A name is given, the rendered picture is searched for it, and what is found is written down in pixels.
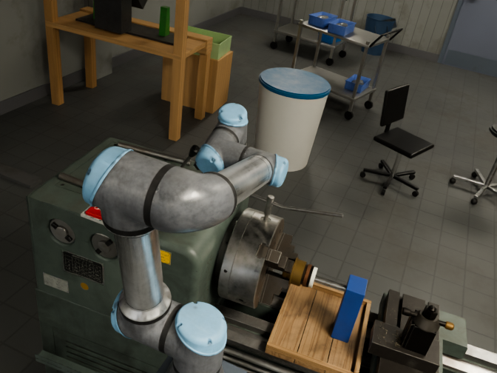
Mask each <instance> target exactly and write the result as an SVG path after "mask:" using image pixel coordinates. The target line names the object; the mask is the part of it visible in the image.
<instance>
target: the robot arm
mask: <svg viewBox="0 0 497 373"><path fill-rule="evenodd" d="M217 119H218V123H217V125H216V127H215V128H214V129H213V131H212V133H211V135H210V136H209V137H208V138H207V140H206V142H205V143H204V144H203V145H202V146H201V148H200V150H199V152H198V153H197V156H196V158H195V163H194V166H195V168H196V169H197V170H200V171H201V172H203V173H199V172H194V171H191V170H189V169H185V168H183V167H178V166H175V165H174V164H169V163H166V162H164V161H160V160H158V159H155V158H151V157H149V156H147V155H143V154H140V153H138V152H134V151H133V149H124V148H121V147H108V148H106V149H105V150H103V151H102V152H101V153H99V154H98V155H97V157H96V158H95V159H94V161H93V162H92V163H91V164H90V166H89V169H88V170H87V173H86V175H85V177H84V182H83V186H82V195H83V199H84V200H85V202H86V203H88V204H89V205H90V206H96V207H98V208H99V209H100V211H101V217H102V221H103V224H104V226H105V227H106V228H107V229H108V230H109V231H110V232H111V233H113V235H114V239H115V247H116V251H117V256H118V263H119V267H120V271H121V279H122V284H123V289H122V290H121V291H120V292H119V294H118V295H117V297H116V299H115V301H114V303H113V305H112V308H113V310H112V312H111V323H112V327H113V328H114V330H115V331H116V332H118V333H120V334H122V335H123V336H124V337H126V338H129V339H133V340H135V341H137V342H139V343H142V344H144V345H146V346H148V347H151V348H153V349H155V350H157V351H159V352H162V353H164V354H167V355H168V356H170V357H173V360H172V362H171V363H170V364H169V366H168V368H167V370H166V373H225V372H224V370H223V366H222V361H223V353H224V348H225V345H226V340H227V333H226V331H227V326H226V321H225V318H224V316H223V315H222V314H221V312H220V311H219V310H218V309H217V308H215V307H214V306H212V305H210V304H208V303H204V302H199V301H198V302H197V303H193V302H191V303H187V304H186V305H183V304H181V303H178V302H176V301H174V300H172V296H171V292H170V290H169V288H168V286H167V285H166V284H165V283H164V282H163V274H162V266H161V257H160V241H159V233H158V230H159V231H162V232H168V233H189V232H196V231H200V230H204V229H208V228H211V227H213V226H217V225H218V224H220V223H222V222H224V221H225V220H226V219H227V218H229V217H230V216H231V215H232V214H233V212H234V211H235V209H236V206H237V205H238V204H239V203H240V202H241V201H243V200H245V199H246V198H247V197H248V196H250V195H251V194H253V193H254V192H256V191H257V190H258V189H259V188H261V187H263V186H264V185H265V184H268V185H269V186H273V187H280V186H281V185H282V184H283V182H284V180H285V177H286V174H287V171H288V160H287V159H286V158H284V157H281V156H278V155H277V154H272V153H270V152H265V151H262V150H260V149H256V148H253V147H249V146H247V126H248V119H247V111H246V109H245V108H244V107H243V106H242V105H240V104H236V103H230V104H225V105H223V106H222V107H221V108H220V109H219V112H218V117H217Z"/></svg>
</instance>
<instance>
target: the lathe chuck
mask: <svg viewBox="0 0 497 373"><path fill-rule="evenodd" d="M264 216H265V213H264V212H261V211H259V210H258V211H256V212H255V213H254V214H253V215H252V217H251V219H250V221H249V223H248V225H247V227H246V229H245V232H244V233H243V236H242V238H241V241H240V245H239V246H238V249H237V253H236V255H235V259H234V263H233V266H232V269H231V274H230V278H229V287H228V298H229V300H231V301H234V302H236V303H240V304H243V305H245V306H248V307H251V308H253V309H255V308H257V306H258V303H259V299H260V295H261V292H262V289H263V284H264V281H265V278H266V270H267V271H268V270H271V271H273V268H271V267H268V266H267V264H266V260H265V258H261V259H259V258H257V256H256V254H257V250H258V248H259V246H260V245H262V243H264V244H265V245H266V246H267V247H269V249H273V250H275V248H276V246H277V243H278V241H279V239H280V236H281V234H282V232H283V229H284V219H283V218H281V217H278V216H276V215H271V214H270V215H269V217H268V218H269V219H270V220H271V221H270V222H263V221H261V218H263V217H264ZM236 298H241V299H243V300H244V301H245V303H241V302H240V301H238V300H237V299H236Z"/></svg>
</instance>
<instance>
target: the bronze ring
mask: <svg viewBox="0 0 497 373"><path fill-rule="evenodd" d="M313 269H314V266H313V265H311V264H307V262H306V261H302V260H300V259H299V258H296V260H295V262H294V265H293V268H292V270H291V274H288V273H286V272H283V274H282V277H283V278H287V279H289V282H288V284H290V285H291V284H294V285H296V286H300V284H301V285H302V286H304V287H308V285H309V282H310V279H311V274H312V272H313Z"/></svg>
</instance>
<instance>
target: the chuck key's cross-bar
mask: <svg viewBox="0 0 497 373"><path fill-rule="evenodd" d="M250 196H251V197H253V198H256V199H258V200H260V201H263V202H266V201H267V199H266V198H263V197H261V196H259V195H255V194H254V193H253V194H251V195H250ZM271 205H273V206H276V207H278V208H281V209H287V210H292V211H298V212H307V213H313V214H318V215H329V216H334V217H340V218H343V214H342V213H336V212H326V211H320V210H315V209H304V208H299V207H293V206H283V205H281V204H278V203H276V202H273V203H272V204H271Z"/></svg>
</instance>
